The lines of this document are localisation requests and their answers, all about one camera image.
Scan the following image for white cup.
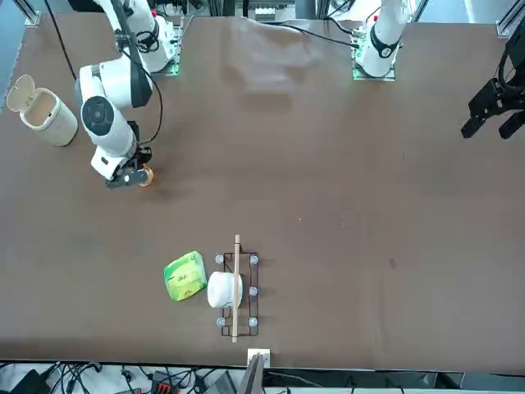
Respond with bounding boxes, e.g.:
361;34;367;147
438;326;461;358
206;270;244;310

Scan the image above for white bin with lid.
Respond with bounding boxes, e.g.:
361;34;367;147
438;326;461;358
5;74;80;148

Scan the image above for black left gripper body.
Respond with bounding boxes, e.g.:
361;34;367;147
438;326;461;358
493;32;525;112

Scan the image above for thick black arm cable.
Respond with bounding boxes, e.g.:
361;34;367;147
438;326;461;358
107;0;166;145

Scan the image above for aluminium camera post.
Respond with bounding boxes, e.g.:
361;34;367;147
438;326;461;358
237;347;272;394

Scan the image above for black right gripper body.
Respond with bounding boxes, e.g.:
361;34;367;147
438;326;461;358
120;144;154;172

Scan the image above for clear measuring cup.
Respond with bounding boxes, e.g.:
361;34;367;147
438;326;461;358
137;165;157;189

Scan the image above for black wire cup rack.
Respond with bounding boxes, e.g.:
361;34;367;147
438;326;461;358
214;241;262;340

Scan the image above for green tissue packet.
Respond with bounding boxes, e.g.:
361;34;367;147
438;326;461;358
163;250;208;305

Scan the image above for thin black cable, white label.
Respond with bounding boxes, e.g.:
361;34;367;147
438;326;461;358
42;0;82;84

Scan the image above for black base cable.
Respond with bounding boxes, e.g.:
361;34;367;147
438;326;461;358
261;20;358;48

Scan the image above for wooden rod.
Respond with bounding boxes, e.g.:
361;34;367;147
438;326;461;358
231;234;241;344

